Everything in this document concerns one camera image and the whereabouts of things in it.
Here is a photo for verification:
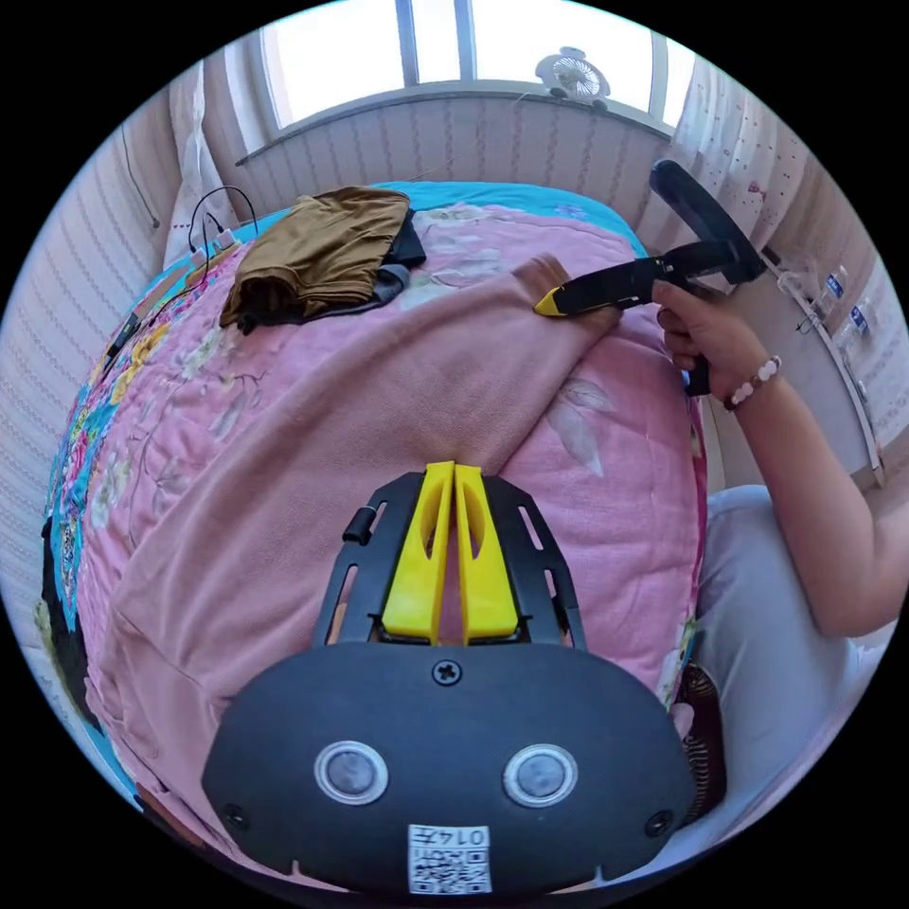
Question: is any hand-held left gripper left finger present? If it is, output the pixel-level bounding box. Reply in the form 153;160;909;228
381;460;455;646

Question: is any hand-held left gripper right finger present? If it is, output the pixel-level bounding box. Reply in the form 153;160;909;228
454;465;525;647

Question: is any light pink cotton jacket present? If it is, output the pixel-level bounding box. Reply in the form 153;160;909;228
83;253;628;890

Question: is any person's right forearm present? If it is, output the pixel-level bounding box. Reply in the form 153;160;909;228
725;357;909;640

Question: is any person's right hand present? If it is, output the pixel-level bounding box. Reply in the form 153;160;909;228
651;279;783;407

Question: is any bed with floral quilt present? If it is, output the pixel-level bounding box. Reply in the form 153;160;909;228
39;180;713;898

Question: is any pale dotted curtain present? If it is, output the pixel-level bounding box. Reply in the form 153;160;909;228
167;59;240;237
670;55;812;251

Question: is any small white fan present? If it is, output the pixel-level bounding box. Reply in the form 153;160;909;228
534;45;614;109

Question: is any pile of clothes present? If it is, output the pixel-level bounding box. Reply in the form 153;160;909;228
218;185;429;336

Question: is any window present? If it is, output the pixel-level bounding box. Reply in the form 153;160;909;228
259;0;699;134

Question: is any person's body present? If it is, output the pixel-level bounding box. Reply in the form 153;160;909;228
690;485;895;876

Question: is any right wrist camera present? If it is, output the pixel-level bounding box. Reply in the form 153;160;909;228
648;158;770;287

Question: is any white wall shelf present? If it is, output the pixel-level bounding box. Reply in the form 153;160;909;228
760;243;887;489

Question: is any black cable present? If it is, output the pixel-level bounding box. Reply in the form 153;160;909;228
187;185;259;288

